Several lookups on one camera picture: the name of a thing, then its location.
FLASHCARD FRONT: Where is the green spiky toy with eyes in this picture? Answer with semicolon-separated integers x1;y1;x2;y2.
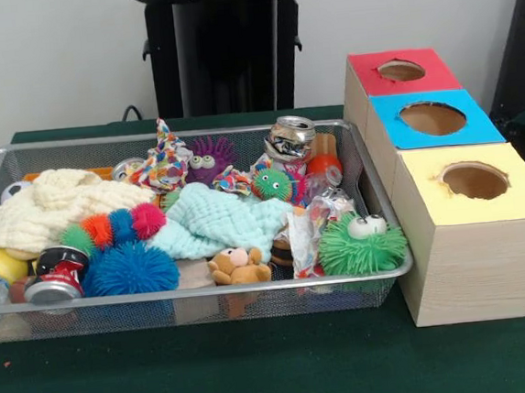
314;208;410;278

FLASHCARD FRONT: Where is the crushed silver can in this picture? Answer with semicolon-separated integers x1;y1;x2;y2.
261;113;319;165

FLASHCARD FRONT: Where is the mint knitted cloth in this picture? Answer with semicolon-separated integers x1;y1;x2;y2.
140;173;299;266

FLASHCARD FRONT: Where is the brown teddy bear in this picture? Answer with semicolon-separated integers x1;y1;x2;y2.
205;245;274;289

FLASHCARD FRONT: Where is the black cable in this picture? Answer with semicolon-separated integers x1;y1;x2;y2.
119;104;147;124

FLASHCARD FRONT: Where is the crushed red black can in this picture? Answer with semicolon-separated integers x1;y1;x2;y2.
18;242;94;307

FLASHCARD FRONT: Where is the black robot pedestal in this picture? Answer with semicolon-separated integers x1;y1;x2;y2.
127;0;332;123

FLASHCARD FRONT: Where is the multicolour spiky caterpillar toy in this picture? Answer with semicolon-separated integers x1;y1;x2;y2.
56;201;170;259

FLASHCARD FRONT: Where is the blue spiky ball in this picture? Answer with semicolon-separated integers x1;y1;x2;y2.
78;236;182;300

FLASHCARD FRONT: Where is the cream knitted cloth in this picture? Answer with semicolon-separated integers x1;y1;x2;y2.
0;160;159;256

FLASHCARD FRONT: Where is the dark green table cloth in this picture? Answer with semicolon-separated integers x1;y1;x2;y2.
0;85;525;393

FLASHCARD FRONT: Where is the purple spiky toy with eyes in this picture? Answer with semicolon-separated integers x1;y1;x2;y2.
182;133;240;187

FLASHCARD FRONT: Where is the silver mesh bin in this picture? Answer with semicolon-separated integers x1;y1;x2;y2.
0;109;420;344

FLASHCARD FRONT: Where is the wooden box with three holes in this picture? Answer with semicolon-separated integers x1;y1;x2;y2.
337;38;525;334

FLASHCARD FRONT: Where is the colourful rope toy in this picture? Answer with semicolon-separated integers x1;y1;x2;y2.
123;115;198;198

